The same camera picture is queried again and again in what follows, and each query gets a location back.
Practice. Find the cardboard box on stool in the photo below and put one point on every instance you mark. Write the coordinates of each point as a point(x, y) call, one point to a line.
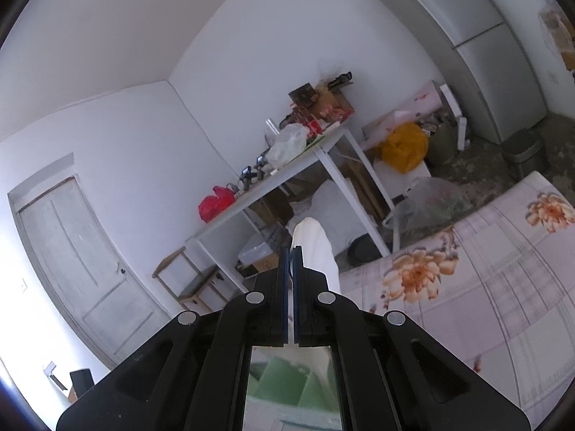
point(559, 33)

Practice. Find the large white sack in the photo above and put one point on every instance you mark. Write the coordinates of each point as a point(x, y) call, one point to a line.
point(331, 209)

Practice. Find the red plastic bag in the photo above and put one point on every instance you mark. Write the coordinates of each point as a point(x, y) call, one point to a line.
point(214, 204)

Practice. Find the white door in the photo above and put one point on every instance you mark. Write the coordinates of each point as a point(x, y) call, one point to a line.
point(83, 273)

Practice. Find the clutter boxes on table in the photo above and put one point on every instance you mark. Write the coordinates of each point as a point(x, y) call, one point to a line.
point(314, 111)

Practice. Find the wooden chair dark seat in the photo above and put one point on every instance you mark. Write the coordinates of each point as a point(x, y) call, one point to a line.
point(201, 290)

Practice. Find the mint green utensil holder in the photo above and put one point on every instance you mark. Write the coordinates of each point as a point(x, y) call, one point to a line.
point(291, 388)

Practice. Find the yellow plastic bag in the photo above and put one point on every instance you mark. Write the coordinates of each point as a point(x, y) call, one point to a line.
point(405, 148)

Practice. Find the brown cardboard box under table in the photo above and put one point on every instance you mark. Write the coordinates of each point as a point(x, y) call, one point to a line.
point(255, 258)

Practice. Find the white plastic ladle spoon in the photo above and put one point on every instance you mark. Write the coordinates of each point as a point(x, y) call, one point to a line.
point(316, 251)

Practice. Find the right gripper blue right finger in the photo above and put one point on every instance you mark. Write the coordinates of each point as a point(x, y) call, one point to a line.
point(390, 373)

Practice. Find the white side table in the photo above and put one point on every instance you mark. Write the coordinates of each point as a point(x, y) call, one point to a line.
point(220, 241)

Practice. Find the floral plaid tablecloth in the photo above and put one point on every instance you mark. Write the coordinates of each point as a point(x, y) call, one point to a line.
point(496, 289)

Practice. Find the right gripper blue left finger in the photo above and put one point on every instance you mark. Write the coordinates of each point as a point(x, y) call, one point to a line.
point(193, 373)

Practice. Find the clear plastic bag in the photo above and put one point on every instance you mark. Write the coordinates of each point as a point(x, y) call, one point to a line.
point(429, 203)

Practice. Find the dark trash bin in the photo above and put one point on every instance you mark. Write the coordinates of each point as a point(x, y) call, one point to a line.
point(524, 152)

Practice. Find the silver refrigerator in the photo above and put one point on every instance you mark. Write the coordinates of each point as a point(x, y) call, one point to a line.
point(481, 61)

